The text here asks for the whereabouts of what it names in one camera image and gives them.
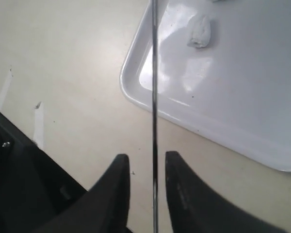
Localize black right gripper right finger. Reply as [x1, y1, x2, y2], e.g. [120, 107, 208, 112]
[165, 151, 284, 233]

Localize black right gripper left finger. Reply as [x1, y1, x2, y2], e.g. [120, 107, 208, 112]
[36, 154, 130, 233]

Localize thin metal skewer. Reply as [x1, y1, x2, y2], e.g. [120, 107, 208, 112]
[151, 0, 159, 233]

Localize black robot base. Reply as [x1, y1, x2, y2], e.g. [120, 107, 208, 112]
[0, 113, 87, 233]

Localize white tape strip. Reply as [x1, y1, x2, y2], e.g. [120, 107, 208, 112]
[33, 101, 44, 150]

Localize white plastic tray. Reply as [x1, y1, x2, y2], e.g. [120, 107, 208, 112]
[119, 0, 291, 173]

